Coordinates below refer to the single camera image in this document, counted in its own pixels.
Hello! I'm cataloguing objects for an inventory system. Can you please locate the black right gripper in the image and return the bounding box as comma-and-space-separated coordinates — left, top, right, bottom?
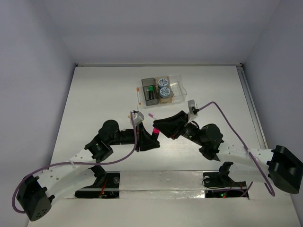
151, 112, 204, 147

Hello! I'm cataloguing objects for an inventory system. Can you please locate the pink highlighter cap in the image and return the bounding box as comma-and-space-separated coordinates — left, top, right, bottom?
153, 128, 160, 134

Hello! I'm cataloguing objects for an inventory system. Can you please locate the purple-capped white marker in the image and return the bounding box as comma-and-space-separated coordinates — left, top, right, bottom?
148, 113, 157, 120

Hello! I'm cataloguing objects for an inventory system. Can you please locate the blue-lidded round jar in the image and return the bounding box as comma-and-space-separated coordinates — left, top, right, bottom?
159, 87, 171, 98
157, 78, 169, 88

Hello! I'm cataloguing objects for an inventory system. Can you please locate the black green highlighter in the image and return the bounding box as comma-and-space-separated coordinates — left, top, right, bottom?
148, 86, 155, 100

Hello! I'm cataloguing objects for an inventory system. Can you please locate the orange-capped white marker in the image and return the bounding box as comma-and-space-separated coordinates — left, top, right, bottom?
136, 87, 142, 105

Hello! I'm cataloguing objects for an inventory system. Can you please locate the black pink highlighter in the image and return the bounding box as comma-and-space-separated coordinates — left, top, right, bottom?
151, 132, 159, 141

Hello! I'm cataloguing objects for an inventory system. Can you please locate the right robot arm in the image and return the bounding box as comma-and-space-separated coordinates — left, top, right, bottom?
153, 111, 303, 194

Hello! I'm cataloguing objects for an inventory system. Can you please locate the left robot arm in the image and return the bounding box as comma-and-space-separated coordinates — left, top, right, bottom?
12, 120, 160, 221

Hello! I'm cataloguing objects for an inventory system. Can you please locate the clear plastic bin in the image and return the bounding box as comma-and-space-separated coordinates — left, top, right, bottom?
169, 74, 187, 104

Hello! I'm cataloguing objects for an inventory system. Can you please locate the smoky grey plastic bin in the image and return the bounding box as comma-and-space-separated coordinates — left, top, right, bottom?
142, 78, 159, 106

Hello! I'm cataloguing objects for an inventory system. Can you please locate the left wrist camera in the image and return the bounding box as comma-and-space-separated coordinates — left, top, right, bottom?
130, 111, 144, 126

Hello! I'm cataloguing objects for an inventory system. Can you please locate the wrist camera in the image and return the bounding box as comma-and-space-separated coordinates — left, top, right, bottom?
130, 111, 144, 126
187, 99, 199, 122

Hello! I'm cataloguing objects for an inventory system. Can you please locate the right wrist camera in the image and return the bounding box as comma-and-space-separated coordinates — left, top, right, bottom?
187, 99, 199, 122

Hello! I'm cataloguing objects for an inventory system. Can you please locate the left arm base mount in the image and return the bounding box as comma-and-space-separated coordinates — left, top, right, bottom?
74, 172, 120, 199

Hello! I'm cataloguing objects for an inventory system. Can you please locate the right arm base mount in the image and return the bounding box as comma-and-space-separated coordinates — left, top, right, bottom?
201, 172, 249, 199

